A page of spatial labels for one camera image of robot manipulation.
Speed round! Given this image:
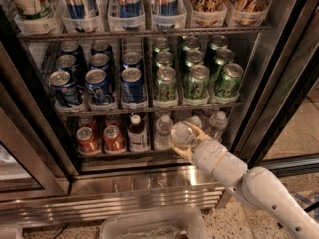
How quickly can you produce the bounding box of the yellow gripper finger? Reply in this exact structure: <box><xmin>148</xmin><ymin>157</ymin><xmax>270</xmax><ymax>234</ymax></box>
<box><xmin>173</xmin><ymin>146</ymin><xmax>193</xmax><ymax>161</ymax></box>
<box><xmin>185</xmin><ymin>121</ymin><xmax>211</xmax><ymax>142</ymax></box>

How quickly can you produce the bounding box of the clear water bottle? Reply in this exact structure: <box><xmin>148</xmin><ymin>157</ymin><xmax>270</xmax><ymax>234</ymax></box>
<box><xmin>168</xmin><ymin>122</ymin><xmax>195</xmax><ymax>149</ymax></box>
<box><xmin>187</xmin><ymin>116</ymin><xmax>202</xmax><ymax>128</ymax></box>
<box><xmin>154</xmin><ymin>115</ymin><xmax>173</xmax><ymax>150</ymax></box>
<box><xmin>206</xmin><ymin>111</ymin><xmax>228</xmax><ymax>142</ymax></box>

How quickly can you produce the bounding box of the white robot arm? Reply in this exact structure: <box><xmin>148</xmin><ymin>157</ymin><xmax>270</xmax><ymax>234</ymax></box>
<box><xmin>169</xmin><ymin>121</ymin><xmax>319</xmax><ymax>239</ymax></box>

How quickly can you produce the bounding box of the brown tea bottle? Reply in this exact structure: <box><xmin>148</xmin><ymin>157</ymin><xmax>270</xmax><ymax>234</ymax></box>
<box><xmin>127</xmin><ymin>114</ymin><xmax>149</xmax><ymax>152</ymax></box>

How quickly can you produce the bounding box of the stainless steel fridge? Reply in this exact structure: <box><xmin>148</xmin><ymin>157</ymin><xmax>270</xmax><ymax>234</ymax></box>
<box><xmin>0</xmin><ymin>0</ymin><xmax>319</xmax><ymax>228</ymax></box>

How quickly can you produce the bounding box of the white patterned can top shelf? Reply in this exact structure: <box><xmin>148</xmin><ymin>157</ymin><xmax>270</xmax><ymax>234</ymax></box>
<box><xmin>11</xmin><ymin>0</ymin><xmax>53</xmax><ymax>20</ymax></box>

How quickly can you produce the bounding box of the green soda can front middle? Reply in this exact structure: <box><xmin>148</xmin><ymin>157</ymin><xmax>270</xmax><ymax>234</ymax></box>
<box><xmin>184</xmin><ymin>65</ymin><xmax>210</xmax><ymax>100</ymax></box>

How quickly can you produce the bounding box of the green soda can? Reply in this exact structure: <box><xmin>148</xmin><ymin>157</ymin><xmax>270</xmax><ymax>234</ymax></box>
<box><xmin>211</xmin><ymin>48</ymin><xmax>234</xmax><ymax>83</ymax></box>
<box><xmin>155</xmin><ymin>51</ymin><xmax>174</xmax><ymax>68</ymax></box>
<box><xmin>214</xmin><ymin>63</ymin><xmax>243</xmax><ymax>99</ymax></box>
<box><xmin>206</xmin><ymin>35</ymin><xmax>228</xmax><ymax>58</ymax></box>
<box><xmin>155</xmin><ymin>66</ymin><xmax>177</xmax><ymax>102</ymax></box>
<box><xmin>181</xmin><ymin>36</ymin><xmax>200</xmax><ymax>52</ymax></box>
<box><xmin>185</xmin><ymin>50</ymin><xmax>204</xmax><ymax>67</ymax></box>
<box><xmin>184</xmin><ymin>65</ymin><xmax>210</xmax><ymax>100</ymax></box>
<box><xmin>153</xmin><ymin>37</ymin><xmax>171</xmax><ymax>54</ymax></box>

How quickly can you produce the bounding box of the green soda can front right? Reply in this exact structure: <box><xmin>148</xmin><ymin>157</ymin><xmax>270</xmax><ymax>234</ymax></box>
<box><xmin>214</xmin><ymin>63</ymin><xmax>243</xmax><ymax>99</ymax></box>

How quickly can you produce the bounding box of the green soda can front left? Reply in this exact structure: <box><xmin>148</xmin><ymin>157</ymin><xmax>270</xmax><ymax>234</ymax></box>
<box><xmin>155</xmin><ymin>66</ymin><xmax>177</xmax><ymax>102</ymax></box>

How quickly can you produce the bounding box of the orange soda can front right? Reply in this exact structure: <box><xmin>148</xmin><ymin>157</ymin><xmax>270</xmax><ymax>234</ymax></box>
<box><xmin>103</xmin><ymin>125</ymin><xmax>126</xmax><ymax>154</ymax></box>

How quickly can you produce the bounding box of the orange soda can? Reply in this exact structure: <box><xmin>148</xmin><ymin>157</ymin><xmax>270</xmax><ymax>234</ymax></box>
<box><xmin>78</xmin><ymin>115</ymin><xmax>96</xmax><ymax>130</ymax></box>
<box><xmin>76</xmin><ymin>127</ymin><xmax>101</xmax><ymax>155</ymax></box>
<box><xmin>105</xmin><ymin>114</ymin><xmax>121</xmax><ymax>127</ymax></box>
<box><xmin>103</xmin><ymin>125</ymin><xmax>126</xmax><ymax>154</ymax></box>

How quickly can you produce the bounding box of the clear plastic bin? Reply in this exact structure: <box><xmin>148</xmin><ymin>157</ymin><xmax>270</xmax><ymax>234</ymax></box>
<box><xmin>99</xmin><ymin>206</ymin><xmax>207</xmax><ymax>239</ymax></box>

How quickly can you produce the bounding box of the green soda can middle centre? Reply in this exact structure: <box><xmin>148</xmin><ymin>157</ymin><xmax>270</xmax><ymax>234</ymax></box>
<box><xmin>185</xmin><ymin>50</ymin><xmax>204</xmax><ymax>67</ymax></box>

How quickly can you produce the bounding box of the blue soda can front right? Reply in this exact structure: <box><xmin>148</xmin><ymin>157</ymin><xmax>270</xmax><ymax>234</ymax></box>
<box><xmin>120</xmin><ymin>68</ymin><xmax>147</xmax><ymax>104</ymax></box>

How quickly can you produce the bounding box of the blue soda can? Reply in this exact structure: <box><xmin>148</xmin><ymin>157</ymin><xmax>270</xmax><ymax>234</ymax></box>
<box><xmin>122</xmin><ymin>52</ymin><xmax>143</xmax><ymax>70</ymax></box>
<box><xmin>49</xmin><ymin>71</ymin><xmax>82</xmax><ymax>107</ymax></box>
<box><xmin>85</xmin><ymin>69</ymin><xmax>115</xmax><ymax>105</ymax></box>
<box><xmin>89</xmin><ymin>53</ymin><xmax>112</xmax><ymax>71</ymax></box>
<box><xmin>60</xmin><ymin>41</ymin><xmax>86</xmax><ymax>64</ymax></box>
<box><xmin>56</xmin><ymin>54</ymin><xmax>84</xmax><ymax>82</ymax></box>
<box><xmin>91</xmin><ymin>41</ymin><xmax>113</xmax><ymax>58</ymax></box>
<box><xmin>120</xmin><ymin>68</ymin><xmax>147</xmax><ymax>104</ymax></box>

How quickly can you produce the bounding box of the green soda can middle right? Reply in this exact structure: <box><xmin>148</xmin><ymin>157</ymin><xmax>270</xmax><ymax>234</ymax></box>
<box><xmin>211</xmin><ymin>48</ymin><xmax>234</xmax><ymax>83</ymax></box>

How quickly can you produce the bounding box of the orange soda can back right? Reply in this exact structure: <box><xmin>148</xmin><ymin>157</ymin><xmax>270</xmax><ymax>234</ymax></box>
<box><xmin>105</xmin><ymin>114</ymin><xmax>121</xmax><ymax>127</ymax></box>

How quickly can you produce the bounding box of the green soda can middle left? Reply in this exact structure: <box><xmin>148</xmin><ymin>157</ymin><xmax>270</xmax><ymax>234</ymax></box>
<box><xmin>155</xmin><ymin>51</ymin><xmax>174</xmax><ymax>68</ymax></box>

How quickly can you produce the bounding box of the green soda can back centre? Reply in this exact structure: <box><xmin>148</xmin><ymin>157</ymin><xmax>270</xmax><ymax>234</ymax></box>
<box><xmin>181</xmin><ymin>36</ymin><xmax>200</xmax><ymax>52</ymax></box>

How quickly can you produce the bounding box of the green soda can back right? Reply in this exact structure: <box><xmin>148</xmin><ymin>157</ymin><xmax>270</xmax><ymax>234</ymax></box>
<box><xmin>206</xmin><ymin>35</ymin><xmax>228</xmax><ymax>58</ymax></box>

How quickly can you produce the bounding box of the orange soda can front left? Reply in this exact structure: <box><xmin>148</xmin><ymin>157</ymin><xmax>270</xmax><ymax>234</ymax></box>
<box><xmin>76</xmin><ymin>127</ymin><xmax>101</xmax><ymax>155</ymax></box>

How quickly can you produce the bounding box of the green soda can back left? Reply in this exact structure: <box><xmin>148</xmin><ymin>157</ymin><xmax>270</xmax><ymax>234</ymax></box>
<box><xmin>153</xmin><ymin>37</ymin><xmax>171</xmax><ymax>54</ymax></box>

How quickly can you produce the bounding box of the blue soda can middle right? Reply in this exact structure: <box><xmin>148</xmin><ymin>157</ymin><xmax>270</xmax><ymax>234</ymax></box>
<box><xmin>122</xmin><ymin>52</ymin><xmax>143</xmax><ymax>70</ymax></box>

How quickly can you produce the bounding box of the orange soda can back left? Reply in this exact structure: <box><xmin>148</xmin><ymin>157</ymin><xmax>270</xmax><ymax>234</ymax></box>
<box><xmin>78</xmin><ymin>115</ymin><xmax>96</xmax><ymax>130</ymax></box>

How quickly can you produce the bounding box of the blue soda can front middle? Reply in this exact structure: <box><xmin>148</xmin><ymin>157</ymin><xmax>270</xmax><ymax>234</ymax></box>
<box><xmin>85</xmin><ymin>69</ymin><xmax>115</xmax><ymax>105</ymax></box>

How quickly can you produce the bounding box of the blue soda can middle centre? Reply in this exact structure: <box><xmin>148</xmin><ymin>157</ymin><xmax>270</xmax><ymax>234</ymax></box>
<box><xmin>89</xmin><ymin>53</ymin><xmax>112</xmax><ymax>71</ymax></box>

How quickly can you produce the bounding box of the black tripod leg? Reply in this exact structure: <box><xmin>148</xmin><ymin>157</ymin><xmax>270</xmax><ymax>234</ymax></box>
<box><xmin>304</xmin><ymin>201</ymin><xmax>319</xmax><ymax>213</ymax></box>

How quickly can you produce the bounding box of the blue soda can back centre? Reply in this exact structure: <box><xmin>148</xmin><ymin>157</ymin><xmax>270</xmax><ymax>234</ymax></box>
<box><xmin>91</xmin><ymin>41</ymin><xmax>113</xmax><ymax>58</ymax></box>

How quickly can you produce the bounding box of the blue soda can front left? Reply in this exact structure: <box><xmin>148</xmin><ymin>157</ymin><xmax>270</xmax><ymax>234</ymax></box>
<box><xmin>49</xmin><ymin>71</ymin><xmax>82</xmax><ymax>107</ymax></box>

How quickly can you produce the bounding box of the blue soda can middle left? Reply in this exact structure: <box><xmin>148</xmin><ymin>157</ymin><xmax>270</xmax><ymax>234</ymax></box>
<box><xmin>56</xmin><ymin>54</ymin><xmax>84</xmax><ymax>82</ymax></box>

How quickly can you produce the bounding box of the blue silver energy drink middle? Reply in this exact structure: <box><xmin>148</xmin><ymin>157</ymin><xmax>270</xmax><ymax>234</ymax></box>
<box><xmin>114</xmin><ymin>0</ymin><xmax>142</xmax><ymax>19</ymax></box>

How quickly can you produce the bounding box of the blue soda can back left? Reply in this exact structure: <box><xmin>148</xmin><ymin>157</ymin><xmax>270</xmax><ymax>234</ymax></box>
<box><xmin>60</xmin><ymin>41</ymin><xmax>86</xmax><ymax>64</ymax></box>

